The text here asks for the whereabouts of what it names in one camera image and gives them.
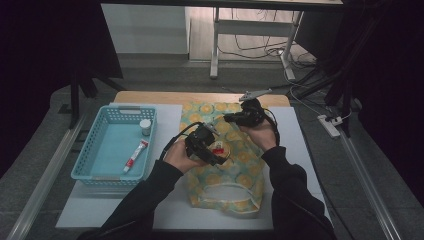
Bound white table mat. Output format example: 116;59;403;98
55;102;334;232

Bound person's right hand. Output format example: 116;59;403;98
239;119;278;153

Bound black floor cables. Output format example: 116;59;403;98
218;8;318;69

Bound white-legged desk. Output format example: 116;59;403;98
101;0;344;81

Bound light blue plastic basket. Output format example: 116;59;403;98
70;105;158;187

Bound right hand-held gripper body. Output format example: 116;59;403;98
237;87;273;128

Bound white power strip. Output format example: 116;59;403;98
316;114;344;139

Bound aluminium floor rail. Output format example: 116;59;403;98
337;130;404;240
5;112;90;240

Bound white floor cable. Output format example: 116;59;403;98
283;64;334;118

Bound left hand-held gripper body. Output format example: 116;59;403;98
185;122;221;159

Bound white panel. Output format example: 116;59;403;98
101;3;192;55

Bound black tripod stand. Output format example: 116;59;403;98
67;64;127;130

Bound black metal stand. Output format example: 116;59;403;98
293;0;379;138

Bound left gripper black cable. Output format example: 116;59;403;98
158;121;203;162

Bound small white-capped jar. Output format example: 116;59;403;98
139;118;153;137

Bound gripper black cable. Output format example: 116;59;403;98
158;121;203;162
263;107;282;148

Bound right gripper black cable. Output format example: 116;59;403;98
263;107;282;148

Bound round snack with red label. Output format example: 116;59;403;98
210;139;232;162

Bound person's left hand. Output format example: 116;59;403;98
162;138;208;175

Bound yellow floral cloth bag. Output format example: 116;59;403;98
178;101;270;217

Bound white and red tube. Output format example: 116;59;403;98
122;138;150;174

